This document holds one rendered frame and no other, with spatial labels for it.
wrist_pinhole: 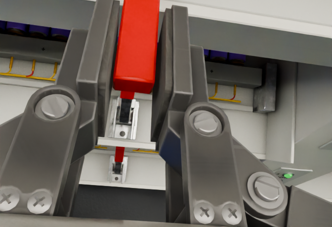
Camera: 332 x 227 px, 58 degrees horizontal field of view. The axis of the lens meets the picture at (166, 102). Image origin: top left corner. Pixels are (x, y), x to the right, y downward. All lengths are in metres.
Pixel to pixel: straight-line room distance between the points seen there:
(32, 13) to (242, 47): 0.12
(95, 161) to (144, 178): 0.08
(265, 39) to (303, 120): 0.14
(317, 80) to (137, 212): 0.41
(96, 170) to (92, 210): 0.11
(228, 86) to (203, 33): 0.18
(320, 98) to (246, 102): 0.09
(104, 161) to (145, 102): 0.20
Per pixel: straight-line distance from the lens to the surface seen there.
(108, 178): 0.49
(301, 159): 0.36
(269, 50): 0.19
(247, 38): 0.17
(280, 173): 0.40
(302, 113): 0.30
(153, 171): 0.50
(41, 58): 0.31
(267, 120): 0.35
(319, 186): 0.61
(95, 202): 0.59
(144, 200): 0.60
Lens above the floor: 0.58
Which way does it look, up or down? 61 degrees down
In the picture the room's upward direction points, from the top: 21 degrees clockwise
